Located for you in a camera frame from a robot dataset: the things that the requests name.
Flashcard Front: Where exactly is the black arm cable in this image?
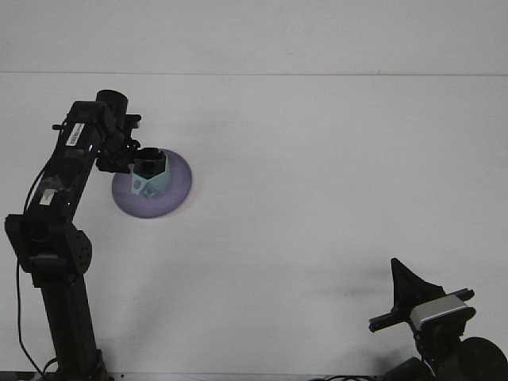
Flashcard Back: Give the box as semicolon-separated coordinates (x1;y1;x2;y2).
15;158;60;378

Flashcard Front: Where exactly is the pale purple round plate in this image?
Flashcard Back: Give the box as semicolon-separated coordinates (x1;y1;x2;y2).
111;148;194;219

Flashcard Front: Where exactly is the pale blue hexagonal cup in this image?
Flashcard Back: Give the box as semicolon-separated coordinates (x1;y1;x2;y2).
130;148;172;198

